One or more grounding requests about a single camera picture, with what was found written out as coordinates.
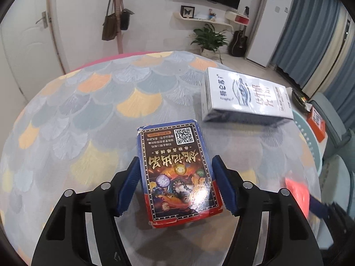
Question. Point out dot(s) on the white rectangular box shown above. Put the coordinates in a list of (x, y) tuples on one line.
[(244, 97)]

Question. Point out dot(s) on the black shoulder bag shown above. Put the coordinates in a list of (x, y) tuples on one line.
[(124, 19)]

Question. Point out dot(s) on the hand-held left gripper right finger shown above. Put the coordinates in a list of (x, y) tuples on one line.
[(226, 188)]

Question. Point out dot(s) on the white red wall box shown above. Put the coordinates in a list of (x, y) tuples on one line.
[(235, 18)]

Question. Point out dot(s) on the orange tissue box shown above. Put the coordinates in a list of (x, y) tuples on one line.
[(316, 122)]

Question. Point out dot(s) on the colourful card game box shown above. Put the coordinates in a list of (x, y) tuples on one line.
[(177, 171)]

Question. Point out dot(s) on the small shelf ornament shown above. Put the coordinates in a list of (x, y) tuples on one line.
[(212, 16)]

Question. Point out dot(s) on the teal sofa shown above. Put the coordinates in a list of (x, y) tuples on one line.
[(332, 122)]

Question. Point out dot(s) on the black acoustic guitar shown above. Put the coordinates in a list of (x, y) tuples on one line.
[(238, 44)]

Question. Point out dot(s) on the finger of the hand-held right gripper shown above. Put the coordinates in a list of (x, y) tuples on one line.
[(319, 208)]

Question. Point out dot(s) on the red plastic bag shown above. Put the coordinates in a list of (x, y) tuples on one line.
[(296, 192)]

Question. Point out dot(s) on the butterfly picture frame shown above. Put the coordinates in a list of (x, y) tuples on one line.
[(187, 11)]

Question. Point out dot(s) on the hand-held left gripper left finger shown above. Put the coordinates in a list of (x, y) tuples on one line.
[(129, 188)]

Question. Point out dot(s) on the white door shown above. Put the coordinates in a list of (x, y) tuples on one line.
[(25, 47)]

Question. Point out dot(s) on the cream curtain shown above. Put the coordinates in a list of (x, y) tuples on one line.
[(332, 50)]

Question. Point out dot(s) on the pink coat rack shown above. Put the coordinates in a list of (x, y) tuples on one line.
[(119, 33)]

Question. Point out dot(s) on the blue curtain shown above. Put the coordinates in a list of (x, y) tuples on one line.
[(346, 83), (305, 27)]

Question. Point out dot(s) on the potted green plant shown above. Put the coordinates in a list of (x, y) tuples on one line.
[(209, 37)]

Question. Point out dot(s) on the light blue plastic basket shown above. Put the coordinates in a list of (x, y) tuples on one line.
[(310, 149)]

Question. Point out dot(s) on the dark bowl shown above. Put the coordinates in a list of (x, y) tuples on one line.
[(299, 98)]

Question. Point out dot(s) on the brown tote bag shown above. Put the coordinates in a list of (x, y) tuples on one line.
[(109, 30)]

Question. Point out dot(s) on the white refrigerator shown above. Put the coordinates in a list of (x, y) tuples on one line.
[(269, 27)]

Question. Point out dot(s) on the white curved wall shelf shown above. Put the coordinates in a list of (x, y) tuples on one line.
[(194, 20)]

